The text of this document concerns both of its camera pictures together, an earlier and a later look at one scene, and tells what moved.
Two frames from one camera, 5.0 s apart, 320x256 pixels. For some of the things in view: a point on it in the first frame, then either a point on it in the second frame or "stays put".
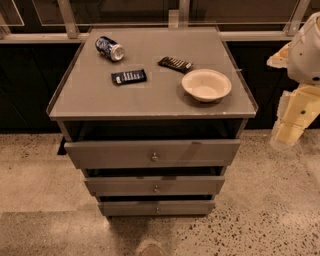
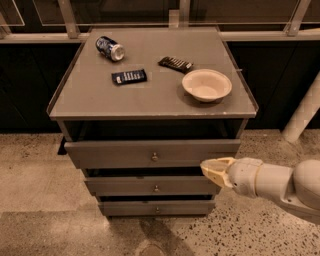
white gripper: (306, 56) to (244, 176)
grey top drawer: (198, 153) stays put
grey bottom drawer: (160, 207) stays put
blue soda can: (109, 49) stays put
